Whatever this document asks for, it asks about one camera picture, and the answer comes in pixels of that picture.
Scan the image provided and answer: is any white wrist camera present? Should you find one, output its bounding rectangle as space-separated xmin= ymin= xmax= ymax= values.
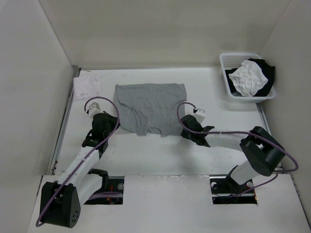
xmin=86 ymin=102 xmax=102 ymax=118
xmin=193 ymin=108 xmax=206 ymax=124

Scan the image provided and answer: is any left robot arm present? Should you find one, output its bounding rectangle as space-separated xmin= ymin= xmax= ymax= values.
xmin=35 ymin=111 xmax=120 ymax=228

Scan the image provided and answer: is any white plastic laundry basket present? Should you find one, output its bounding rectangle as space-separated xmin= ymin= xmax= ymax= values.
xmin=219 ymin=52 xmax=276 ymax=103

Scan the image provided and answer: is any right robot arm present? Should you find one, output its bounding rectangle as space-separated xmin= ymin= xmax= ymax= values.
xmin=179 ymin=115 xmax=285 ymax=196

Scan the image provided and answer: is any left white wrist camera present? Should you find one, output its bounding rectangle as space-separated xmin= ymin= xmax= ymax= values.
xmin=86 ymin=102 xmax=102 ymax=118

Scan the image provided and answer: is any black tank top in basket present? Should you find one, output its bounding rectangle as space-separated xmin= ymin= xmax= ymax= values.
xmin=225 ymin=57 xmax=276 ymax=97

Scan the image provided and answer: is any left metal table rail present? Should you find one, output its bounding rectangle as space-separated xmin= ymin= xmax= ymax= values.
xmin=47 ymin=65 xmax=81 ymax=175

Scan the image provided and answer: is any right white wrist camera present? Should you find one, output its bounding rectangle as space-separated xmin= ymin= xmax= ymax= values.
xmin=193 ymin=108 xmax=206 ymax=124

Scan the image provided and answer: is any white tank top in basket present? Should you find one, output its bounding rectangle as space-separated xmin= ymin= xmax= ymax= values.
xmin=226 ymin=60 xmax=268 ymax=97

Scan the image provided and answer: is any grey tank top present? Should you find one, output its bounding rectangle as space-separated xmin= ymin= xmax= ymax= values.
xmin=114 ymin=83 xmax=187 ymax=136

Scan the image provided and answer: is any folded white tank top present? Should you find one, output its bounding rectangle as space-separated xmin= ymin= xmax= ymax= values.
xmin=73 ymin=75 xmax=99 ymax=100

